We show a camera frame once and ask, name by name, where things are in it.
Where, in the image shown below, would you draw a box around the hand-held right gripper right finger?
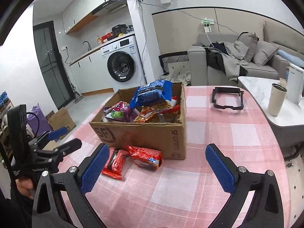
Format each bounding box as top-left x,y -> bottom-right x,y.
205,144 -> 284,228

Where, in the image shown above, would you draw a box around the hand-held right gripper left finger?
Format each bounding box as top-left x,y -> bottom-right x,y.
32,143 -> 111,228

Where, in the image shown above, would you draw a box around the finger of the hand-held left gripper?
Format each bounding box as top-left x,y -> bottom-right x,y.
53,138 -> 82,159
28,127 -> 68,149

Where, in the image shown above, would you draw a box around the red packet with black band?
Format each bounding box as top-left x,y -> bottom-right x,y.
101,147 -> 131,180

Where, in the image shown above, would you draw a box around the red snack bag blue logo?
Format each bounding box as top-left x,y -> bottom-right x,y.
126,145 -> 163,171

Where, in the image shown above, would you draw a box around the large cardboard box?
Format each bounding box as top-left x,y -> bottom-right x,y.
89,82 -> 188,161

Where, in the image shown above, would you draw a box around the small purple snack bag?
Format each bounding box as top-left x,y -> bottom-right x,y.
103,101 -> 130,114

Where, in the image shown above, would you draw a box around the large purple snack bag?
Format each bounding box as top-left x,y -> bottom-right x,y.
106,106 -> 138,123

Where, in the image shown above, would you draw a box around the yellow noodle snack bag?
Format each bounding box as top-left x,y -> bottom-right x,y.
134,97 -> 181,123

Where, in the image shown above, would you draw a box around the blue cookie packet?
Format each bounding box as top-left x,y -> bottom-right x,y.
129,79 -> 173,110

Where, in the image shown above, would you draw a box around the person's left forearm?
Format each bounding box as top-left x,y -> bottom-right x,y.
0,185 -> 34,228

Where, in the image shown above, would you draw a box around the person's left hand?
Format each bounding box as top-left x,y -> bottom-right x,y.
14,177 -> 36,200

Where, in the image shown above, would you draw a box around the small brown cardboard box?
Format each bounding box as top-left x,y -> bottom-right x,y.
45,107 -> 76,138

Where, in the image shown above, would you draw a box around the pink checked tablecloth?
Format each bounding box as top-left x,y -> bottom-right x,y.
51,85 -> 291,228

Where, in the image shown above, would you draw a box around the kitchen counter with cabinets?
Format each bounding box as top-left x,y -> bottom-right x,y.
69,32 -> 136,95

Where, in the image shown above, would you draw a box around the dark glass door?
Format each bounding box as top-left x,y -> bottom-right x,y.
33,20 -> 72,111

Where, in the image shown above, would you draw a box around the beige tumbler cup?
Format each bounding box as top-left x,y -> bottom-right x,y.
268,83 -> 287,117

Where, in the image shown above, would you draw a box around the white side table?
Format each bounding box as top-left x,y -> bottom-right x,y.
237,76 -> 304,162

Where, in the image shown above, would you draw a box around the white washing machine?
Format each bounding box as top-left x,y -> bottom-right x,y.
102,34 -> 144,89

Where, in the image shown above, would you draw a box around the grey sofa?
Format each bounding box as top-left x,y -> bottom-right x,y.
188,20 -> 304,87

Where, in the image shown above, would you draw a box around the pile of grey clothes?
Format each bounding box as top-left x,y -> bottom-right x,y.
207,41 -> 250,81

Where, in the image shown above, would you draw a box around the white electric kettle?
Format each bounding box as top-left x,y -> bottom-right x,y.
286,63 -> 304,104

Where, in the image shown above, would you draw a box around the black patterned basket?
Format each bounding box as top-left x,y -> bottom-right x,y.
159,52 -> 190,75

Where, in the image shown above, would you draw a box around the grey pillow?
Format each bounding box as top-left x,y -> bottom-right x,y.
234,32 -> 259,62
252,40 -> 279,66

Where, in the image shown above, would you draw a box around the light blue cushion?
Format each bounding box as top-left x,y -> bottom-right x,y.
278,50 -> 304,63

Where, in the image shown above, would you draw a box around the kitchen range hood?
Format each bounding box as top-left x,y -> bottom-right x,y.
91,0 -> 127,16

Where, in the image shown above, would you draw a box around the black plastic frame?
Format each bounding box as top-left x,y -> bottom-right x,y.
211,87 -> 245,111

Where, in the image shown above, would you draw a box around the white wall cabinets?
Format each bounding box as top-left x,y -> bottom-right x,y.
62,7 -> 99,35

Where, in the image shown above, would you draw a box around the wall power strip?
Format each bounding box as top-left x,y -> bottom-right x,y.
201,18 -> 213,33

